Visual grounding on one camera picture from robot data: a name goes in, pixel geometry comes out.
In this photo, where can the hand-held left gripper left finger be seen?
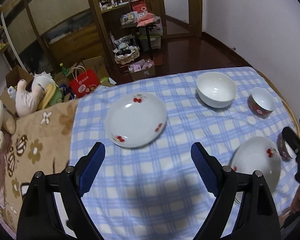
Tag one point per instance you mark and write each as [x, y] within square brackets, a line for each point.
[92, 170]

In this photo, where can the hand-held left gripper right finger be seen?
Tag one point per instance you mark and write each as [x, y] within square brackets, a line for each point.
[206, 170]

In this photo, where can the small red bowl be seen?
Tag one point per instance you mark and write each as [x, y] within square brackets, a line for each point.
[262, 101]
[281, 150]

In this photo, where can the white cherry print plate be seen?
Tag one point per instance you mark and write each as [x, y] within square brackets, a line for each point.
[257, 160]
[135, 120]

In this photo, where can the large white bowl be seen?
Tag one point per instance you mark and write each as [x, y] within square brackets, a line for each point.
[216, 90]

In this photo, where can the brown floral blanket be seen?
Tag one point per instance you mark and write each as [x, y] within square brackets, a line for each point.
[40, 150]

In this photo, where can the blue checked cloth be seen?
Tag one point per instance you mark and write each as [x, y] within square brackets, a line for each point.
[180, 120]

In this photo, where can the yellow and green plush cushion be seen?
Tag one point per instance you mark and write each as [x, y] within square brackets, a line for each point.
[50, 95]

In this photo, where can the red paper bag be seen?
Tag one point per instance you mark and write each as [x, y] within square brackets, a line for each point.
[83, 83]

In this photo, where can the pink and white plush toy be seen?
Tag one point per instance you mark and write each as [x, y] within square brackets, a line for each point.
[25, 97]

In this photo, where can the white-haired plush doll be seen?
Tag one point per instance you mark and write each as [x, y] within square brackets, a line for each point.
[41, 81]

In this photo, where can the green bottle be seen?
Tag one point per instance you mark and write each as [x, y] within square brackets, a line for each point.
[63, 70]

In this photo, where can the open cardboard box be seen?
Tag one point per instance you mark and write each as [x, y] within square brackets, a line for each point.
[15, 77]
[92, 63]

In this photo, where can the low box with pink things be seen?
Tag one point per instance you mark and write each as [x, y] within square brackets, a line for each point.
[141, 68]

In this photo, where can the wicker basket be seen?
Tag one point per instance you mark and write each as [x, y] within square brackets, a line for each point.
[127, 54]

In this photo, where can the zebra striped cloth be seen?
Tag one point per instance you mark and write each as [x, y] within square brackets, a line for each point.
[123, 42]

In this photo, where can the white plastic storage box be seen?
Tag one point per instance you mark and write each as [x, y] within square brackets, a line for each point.
[155, 40]

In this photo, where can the small folding table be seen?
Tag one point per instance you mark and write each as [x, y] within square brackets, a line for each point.
[147, 30]

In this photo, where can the wooden wardrobe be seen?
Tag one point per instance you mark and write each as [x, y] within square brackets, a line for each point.
[65, 17]

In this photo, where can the pink packets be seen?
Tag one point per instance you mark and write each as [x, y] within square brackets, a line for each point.
[146, 20]

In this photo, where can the wooden door with glass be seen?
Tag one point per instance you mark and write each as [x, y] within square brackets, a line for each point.
[175, 5]

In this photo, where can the red box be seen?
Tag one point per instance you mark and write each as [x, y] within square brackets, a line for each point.
[139, 6]

